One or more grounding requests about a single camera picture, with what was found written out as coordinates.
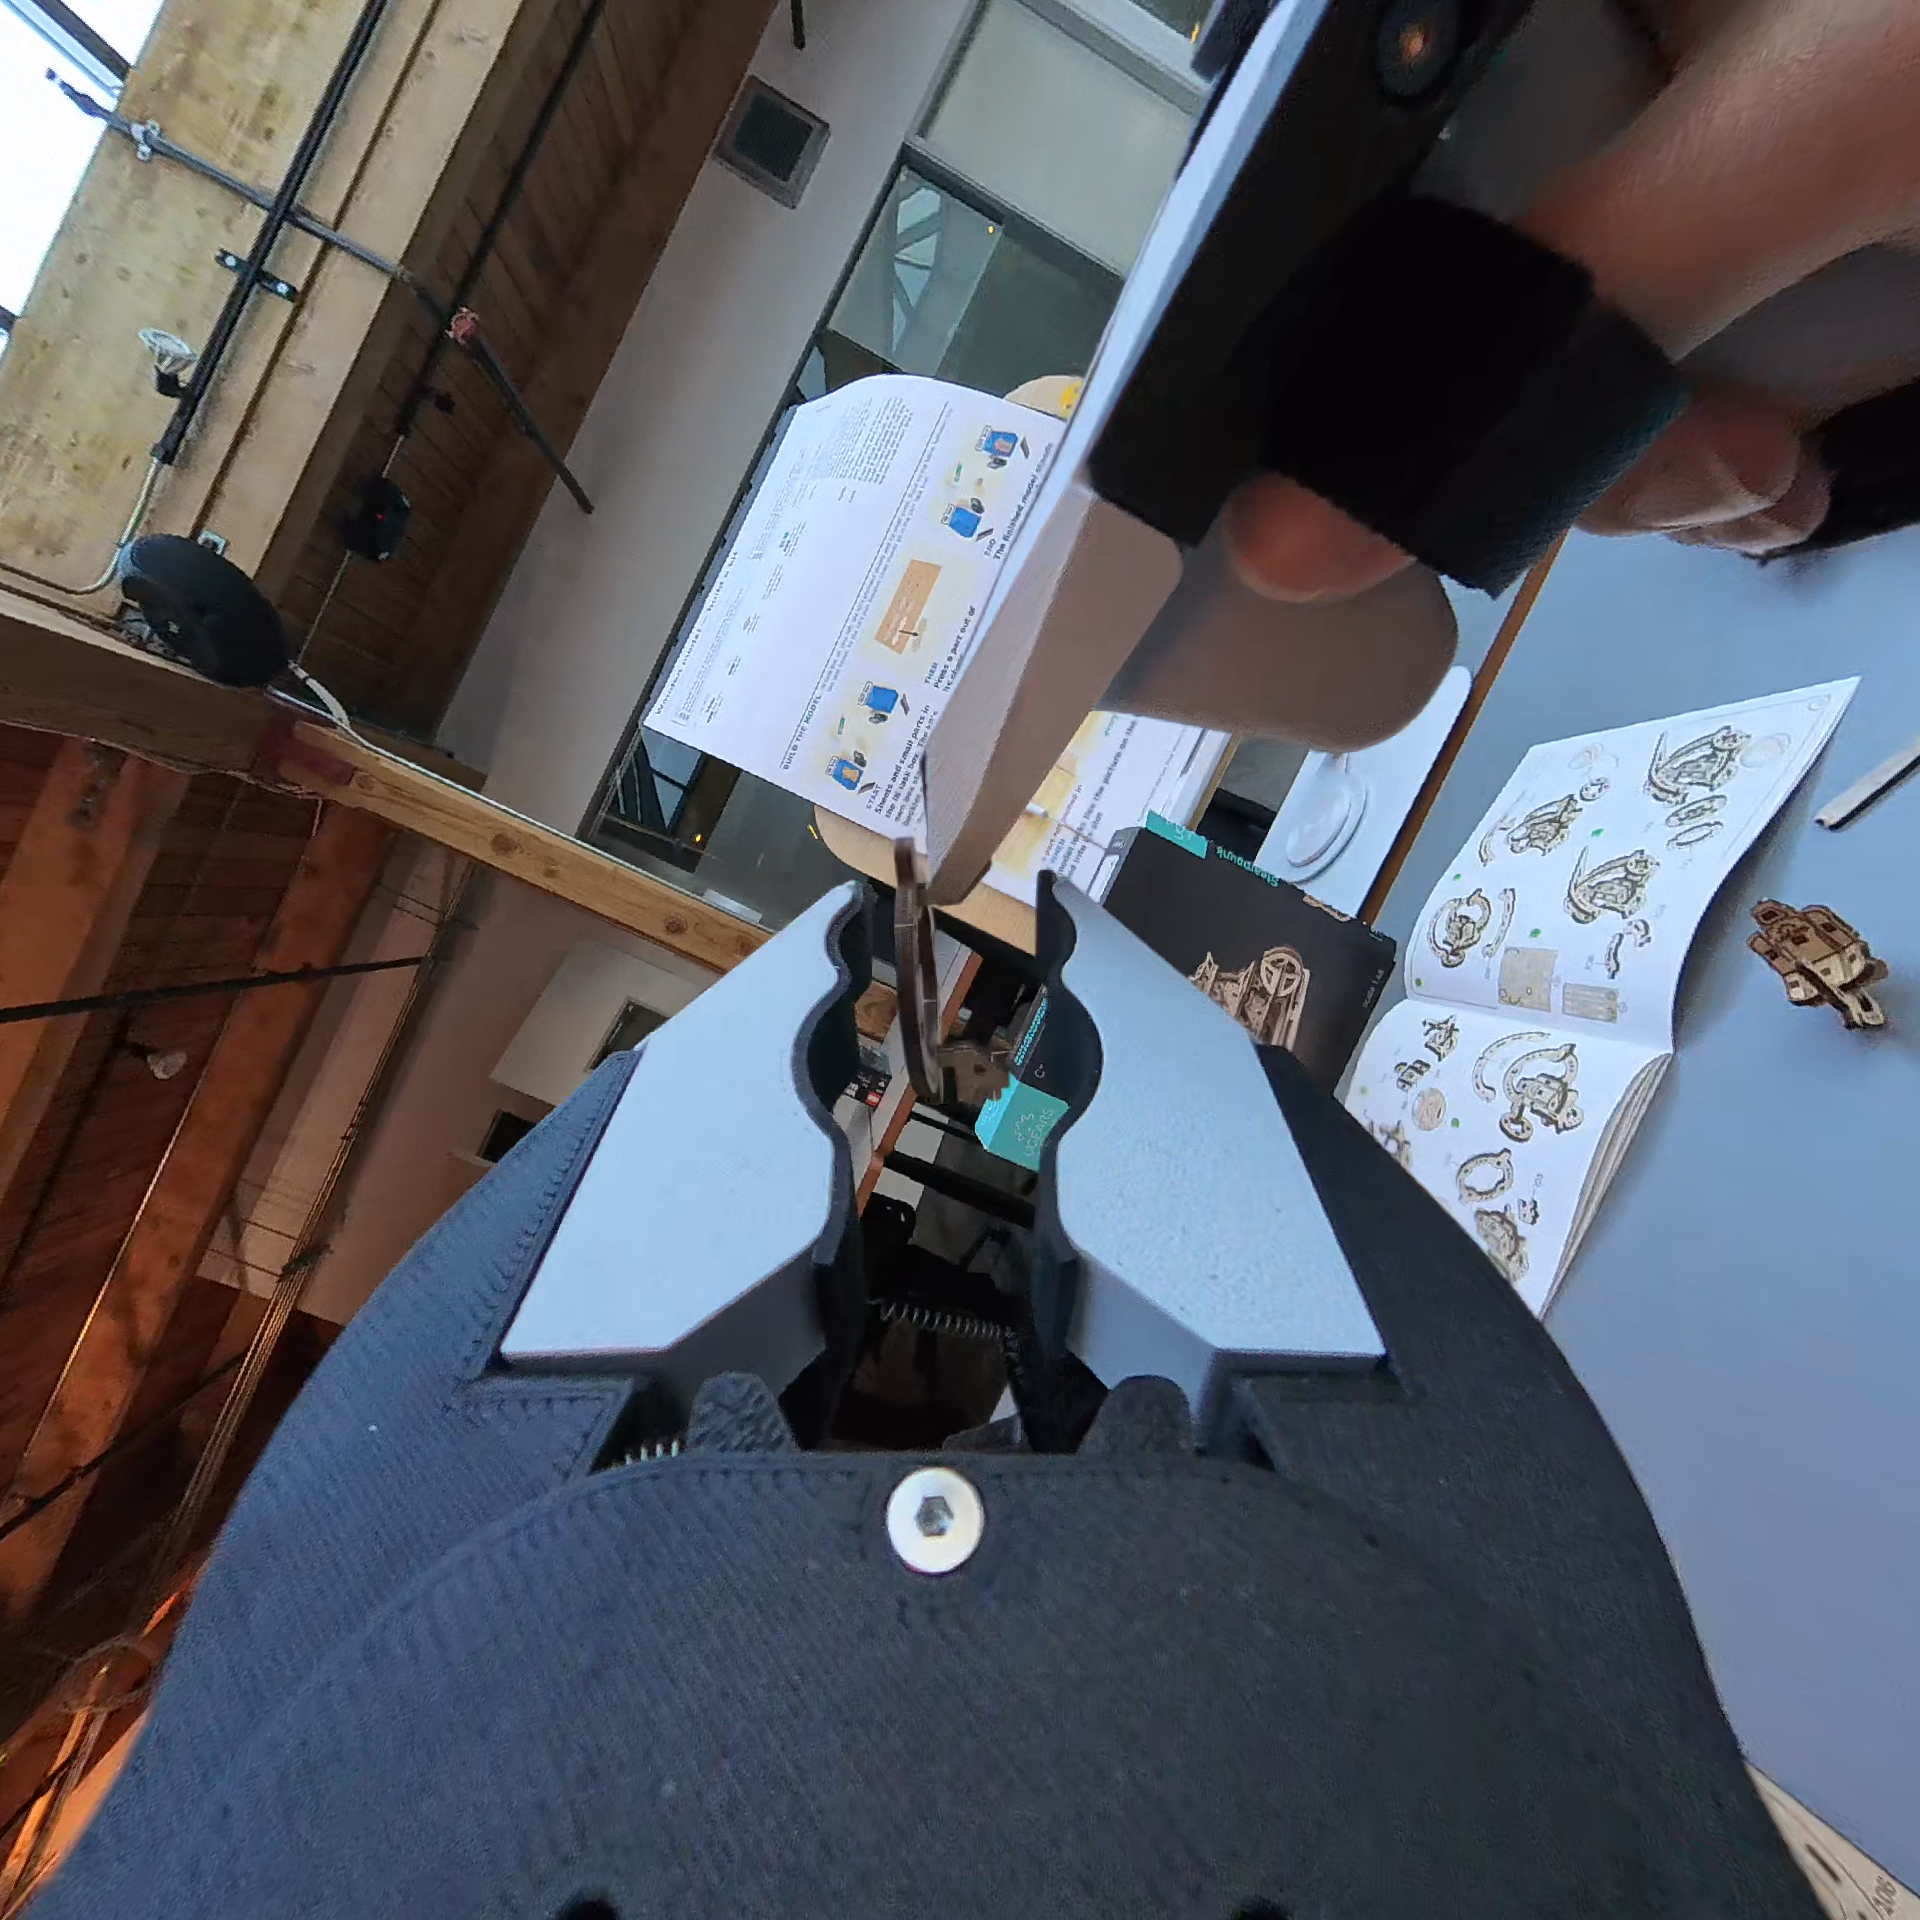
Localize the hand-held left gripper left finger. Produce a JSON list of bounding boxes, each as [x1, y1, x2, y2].
[[497, 882, 877, 1454]]

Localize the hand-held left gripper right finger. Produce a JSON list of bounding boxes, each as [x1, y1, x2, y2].
[[1032, 873, 1392, 1454]]

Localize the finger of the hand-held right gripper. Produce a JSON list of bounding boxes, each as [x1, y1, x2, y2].
[[918, 0, 1361, 902]]

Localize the wooden ring part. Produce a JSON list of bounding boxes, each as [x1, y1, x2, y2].
[[895, 835, 944, 1104]]

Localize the assembled wooden model piece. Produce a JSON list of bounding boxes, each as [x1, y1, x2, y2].
[[1746, 895, 1891, 1032]]

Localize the person's right hand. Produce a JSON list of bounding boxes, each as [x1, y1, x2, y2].
[[1223, 0, 1920, 606]]

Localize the printed instruction sheet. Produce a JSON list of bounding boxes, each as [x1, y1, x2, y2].
[[642, 374, 1255, 939]]

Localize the wooden clipboard stand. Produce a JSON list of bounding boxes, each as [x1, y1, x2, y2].
[[815, 374, 1248, 962]]

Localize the black product box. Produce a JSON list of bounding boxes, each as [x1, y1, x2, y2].
[[974, 816, 1401, 1160]]

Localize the instruction booklet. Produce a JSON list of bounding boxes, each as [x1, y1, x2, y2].
[[1339, 673, 1863, 1321]]

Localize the thin flat stick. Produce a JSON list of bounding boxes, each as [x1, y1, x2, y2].
[[1813, 743, 1920, 832]]

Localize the wall vent grille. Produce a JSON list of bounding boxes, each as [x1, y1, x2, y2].
[[716, 73, 831, 204]]

